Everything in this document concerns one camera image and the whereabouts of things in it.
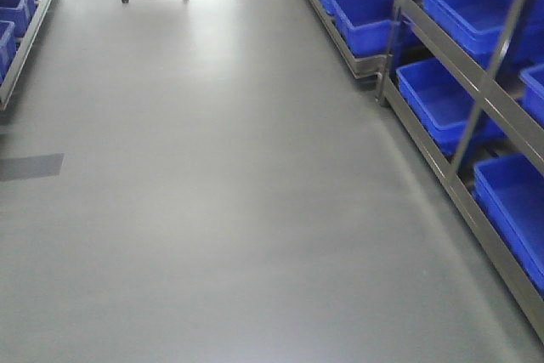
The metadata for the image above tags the blue bin lower shelf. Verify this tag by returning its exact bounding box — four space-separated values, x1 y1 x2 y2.
473 154 543 294
395 56 507 158

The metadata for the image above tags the steel shelf rack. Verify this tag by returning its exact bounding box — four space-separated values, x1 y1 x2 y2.
309 0 543 333
1 0 53 111

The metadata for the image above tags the blue bin upper shelf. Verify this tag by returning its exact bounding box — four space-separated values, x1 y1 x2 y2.
418 0 544 69

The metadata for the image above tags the left steel shelf rack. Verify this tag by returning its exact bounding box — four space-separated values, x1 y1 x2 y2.
1 0 53 111

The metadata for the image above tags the blue bin left rack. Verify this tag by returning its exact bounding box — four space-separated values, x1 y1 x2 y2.
1 0 36 37

